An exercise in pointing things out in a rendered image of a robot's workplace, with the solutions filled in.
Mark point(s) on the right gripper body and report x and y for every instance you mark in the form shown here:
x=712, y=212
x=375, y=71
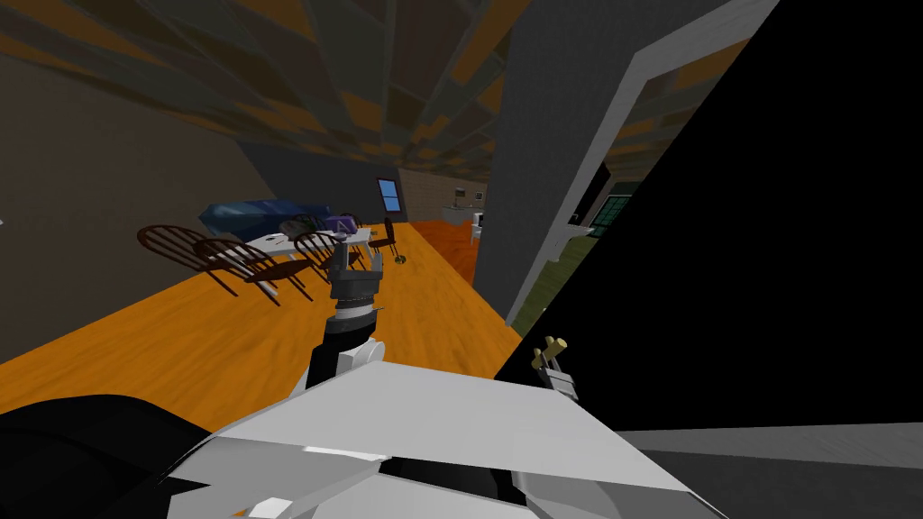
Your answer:
x=561, y=384

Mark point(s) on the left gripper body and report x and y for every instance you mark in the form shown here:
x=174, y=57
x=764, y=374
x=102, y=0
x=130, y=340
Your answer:
x=355, y=285

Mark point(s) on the blue sofa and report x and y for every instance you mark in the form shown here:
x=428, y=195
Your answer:
x=245, y=214

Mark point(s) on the blue window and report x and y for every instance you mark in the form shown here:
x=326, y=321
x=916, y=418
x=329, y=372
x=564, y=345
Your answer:
x=389, y=194

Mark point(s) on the brown wooden chair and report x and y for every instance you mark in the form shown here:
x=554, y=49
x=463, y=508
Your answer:
x=249, y=265
x=390, y=234
x=184, y=249
x=321, y=249

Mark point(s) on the black door leaf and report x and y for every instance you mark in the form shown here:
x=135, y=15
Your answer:
x=757, y=252

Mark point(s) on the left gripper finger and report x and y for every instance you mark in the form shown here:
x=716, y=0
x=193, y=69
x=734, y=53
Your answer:
x=376, y=264
x=340, y=256

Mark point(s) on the white dining table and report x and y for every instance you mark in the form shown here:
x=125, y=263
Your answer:
x=288, y=242

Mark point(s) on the green window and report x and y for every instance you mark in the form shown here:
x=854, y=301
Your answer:
x=609, y=214

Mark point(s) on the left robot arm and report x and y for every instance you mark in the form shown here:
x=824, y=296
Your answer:
x=72, y=461

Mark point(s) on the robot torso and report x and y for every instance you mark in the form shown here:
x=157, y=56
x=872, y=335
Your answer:
x=447, y=418

